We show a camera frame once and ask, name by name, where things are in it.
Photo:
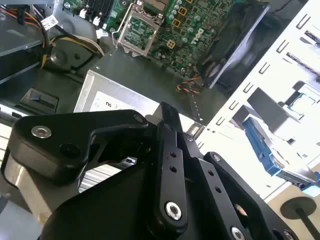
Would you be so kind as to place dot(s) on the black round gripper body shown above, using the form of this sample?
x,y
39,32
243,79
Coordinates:
x,y
112,212

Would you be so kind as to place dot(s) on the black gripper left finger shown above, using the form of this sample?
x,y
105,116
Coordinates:
x,y
75,122

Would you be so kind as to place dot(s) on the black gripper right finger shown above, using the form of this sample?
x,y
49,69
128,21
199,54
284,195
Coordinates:
x,y
237,185

